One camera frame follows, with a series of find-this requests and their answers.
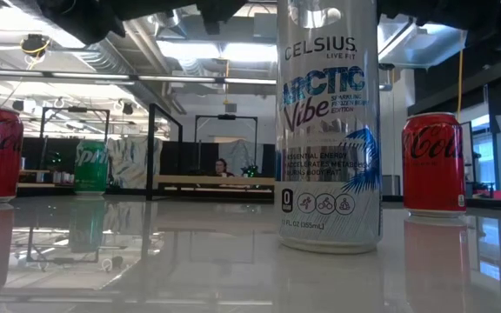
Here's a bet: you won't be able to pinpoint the Celsius Arctic Vibe can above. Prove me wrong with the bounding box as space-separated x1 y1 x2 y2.
275 0 383 256

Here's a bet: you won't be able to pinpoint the green Sprite can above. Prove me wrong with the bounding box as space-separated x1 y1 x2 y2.
73 138 110 196

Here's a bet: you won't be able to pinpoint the small white cover sheet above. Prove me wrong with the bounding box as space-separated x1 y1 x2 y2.
218 138 265 177

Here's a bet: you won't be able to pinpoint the background robot green lights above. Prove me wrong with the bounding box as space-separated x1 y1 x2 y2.
240 163 261 178
43 150 64 173

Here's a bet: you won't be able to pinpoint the person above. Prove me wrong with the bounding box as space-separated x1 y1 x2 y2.
214 157 236 178

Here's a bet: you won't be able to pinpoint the wide black partition panel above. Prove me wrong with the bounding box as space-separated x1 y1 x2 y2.
158 139 277 177

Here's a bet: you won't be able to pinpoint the large white cover sheet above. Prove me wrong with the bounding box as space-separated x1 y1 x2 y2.
106 136 164 190

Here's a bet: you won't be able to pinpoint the long linear ceiling light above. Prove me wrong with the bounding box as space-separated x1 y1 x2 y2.
0 68 277 87

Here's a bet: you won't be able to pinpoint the background wooden table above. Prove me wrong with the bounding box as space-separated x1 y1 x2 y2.
17 168 76 189

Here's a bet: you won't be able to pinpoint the narrow black partition panel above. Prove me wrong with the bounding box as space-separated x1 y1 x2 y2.
21 137 84 171

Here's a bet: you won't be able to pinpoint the wooden shelf black metal frame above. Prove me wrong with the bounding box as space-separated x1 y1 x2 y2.
145 103 277 202

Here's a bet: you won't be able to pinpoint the black background rig frame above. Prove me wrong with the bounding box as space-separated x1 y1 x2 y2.
194 113 259 177
38 105 111 173

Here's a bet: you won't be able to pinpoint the round silver air duct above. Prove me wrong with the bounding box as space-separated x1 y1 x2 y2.
74 21 177 117

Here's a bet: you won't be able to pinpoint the rectangular metal duct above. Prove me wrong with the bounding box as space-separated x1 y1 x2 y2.
378 12 469 70

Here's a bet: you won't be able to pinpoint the black ceiling device yellow cable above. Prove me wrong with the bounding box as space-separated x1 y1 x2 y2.
19 33 51 57

